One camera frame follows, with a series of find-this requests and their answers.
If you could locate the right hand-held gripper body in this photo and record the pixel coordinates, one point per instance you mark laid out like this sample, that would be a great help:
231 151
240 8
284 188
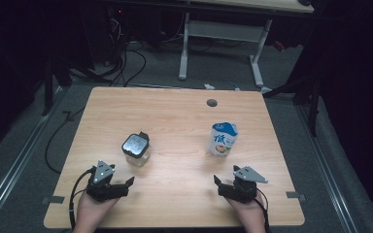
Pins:
247 174

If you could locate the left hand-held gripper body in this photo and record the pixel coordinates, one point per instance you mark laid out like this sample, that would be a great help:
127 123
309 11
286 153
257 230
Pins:
102 171

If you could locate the white and blue pouch bag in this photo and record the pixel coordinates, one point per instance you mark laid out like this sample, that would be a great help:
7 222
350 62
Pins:
221 142

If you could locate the glass jar with black lid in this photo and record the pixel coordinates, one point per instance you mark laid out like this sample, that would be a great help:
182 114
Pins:
135 145

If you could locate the person's right hand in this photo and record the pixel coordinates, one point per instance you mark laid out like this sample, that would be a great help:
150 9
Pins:
251 212

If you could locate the person's left hand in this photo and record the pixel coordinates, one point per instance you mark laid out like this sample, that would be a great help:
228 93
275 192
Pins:
92 210

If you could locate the black table grommet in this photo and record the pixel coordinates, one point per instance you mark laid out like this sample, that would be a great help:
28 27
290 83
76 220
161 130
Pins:
211 103

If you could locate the small white plug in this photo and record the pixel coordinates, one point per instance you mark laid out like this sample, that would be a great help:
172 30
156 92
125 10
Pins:
209 86

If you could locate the black metal stand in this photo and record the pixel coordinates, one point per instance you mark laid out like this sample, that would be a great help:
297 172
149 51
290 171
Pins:
48 93
313 113

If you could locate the white-legged desk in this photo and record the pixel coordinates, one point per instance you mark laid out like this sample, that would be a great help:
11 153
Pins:
221 30

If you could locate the metal floor rail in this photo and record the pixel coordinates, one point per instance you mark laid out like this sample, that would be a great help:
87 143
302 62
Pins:
331 181
13 168

